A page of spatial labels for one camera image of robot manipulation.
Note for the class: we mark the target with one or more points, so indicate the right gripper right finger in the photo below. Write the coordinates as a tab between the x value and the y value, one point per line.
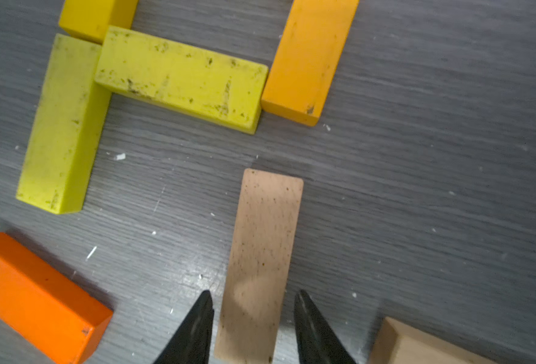
316	340

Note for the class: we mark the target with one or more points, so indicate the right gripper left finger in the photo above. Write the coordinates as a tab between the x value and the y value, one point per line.
191	342

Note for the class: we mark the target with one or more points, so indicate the natural wood block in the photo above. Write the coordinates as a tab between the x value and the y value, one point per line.
397	342
258	269

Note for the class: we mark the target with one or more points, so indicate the red orange block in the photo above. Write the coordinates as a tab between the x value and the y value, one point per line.
46	308

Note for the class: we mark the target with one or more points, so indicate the yellow block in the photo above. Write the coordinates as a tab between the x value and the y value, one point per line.
66	130
90	19
222	89

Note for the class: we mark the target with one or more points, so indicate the amber orange block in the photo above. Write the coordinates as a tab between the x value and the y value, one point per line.
306	59

